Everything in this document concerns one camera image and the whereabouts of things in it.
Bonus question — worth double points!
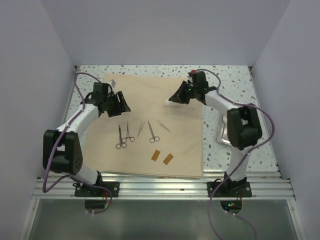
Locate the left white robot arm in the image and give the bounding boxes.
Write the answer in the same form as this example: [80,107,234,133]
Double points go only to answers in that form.
[42,80,131,197]

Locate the steel scissors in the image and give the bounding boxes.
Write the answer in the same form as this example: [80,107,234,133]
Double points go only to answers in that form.
[147,120,160,143]
[115,125,127,150]

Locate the brown plaster right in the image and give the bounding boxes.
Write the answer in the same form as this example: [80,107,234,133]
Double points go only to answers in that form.
[163,153,174,166]

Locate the steel tweezers middle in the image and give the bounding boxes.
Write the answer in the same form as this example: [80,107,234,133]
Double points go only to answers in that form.
[137,121,145,137]

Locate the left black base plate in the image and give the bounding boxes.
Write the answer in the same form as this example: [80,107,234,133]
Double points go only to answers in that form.
[72,181,120,198]

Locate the stainless steel tray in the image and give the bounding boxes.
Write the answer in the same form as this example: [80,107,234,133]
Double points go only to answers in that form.
[216,115,231,146]

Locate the beige cloth drape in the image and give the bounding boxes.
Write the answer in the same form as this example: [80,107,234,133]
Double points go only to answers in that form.
[82,73,203,178]

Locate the steel scissors centre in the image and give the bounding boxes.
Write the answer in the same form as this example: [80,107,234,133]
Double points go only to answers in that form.
[147,120,160,143]

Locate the brown plaster left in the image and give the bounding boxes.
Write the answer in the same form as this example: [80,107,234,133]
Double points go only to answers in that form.
[151,150,161,162]

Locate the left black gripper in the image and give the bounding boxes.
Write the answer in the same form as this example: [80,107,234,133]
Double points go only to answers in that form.
[103,91,130,117]

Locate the steel scissors far left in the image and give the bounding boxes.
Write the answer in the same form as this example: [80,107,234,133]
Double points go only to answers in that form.
[115,125,127,150]

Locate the steel tweezers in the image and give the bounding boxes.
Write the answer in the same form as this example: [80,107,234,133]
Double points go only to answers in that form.
[156,120,171,133]
[137,121,145,137]

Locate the steel tweezers right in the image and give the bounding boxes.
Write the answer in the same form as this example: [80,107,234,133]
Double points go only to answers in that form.
[156,120,171,133]

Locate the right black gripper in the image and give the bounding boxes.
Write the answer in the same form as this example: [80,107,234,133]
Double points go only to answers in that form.
[170,80,199,105]

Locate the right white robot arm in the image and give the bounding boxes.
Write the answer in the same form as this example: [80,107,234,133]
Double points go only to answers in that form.
[168,69,263,197]

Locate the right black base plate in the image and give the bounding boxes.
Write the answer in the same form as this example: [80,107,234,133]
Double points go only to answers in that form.
[206,177,253,198]

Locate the brown plaster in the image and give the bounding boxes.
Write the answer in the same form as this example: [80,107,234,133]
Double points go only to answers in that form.
[151,150,161,162]
[163,153,174,166]

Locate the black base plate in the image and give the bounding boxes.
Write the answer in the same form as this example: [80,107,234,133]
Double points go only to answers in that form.
[206,177,253,198]
[72,181,120,198]

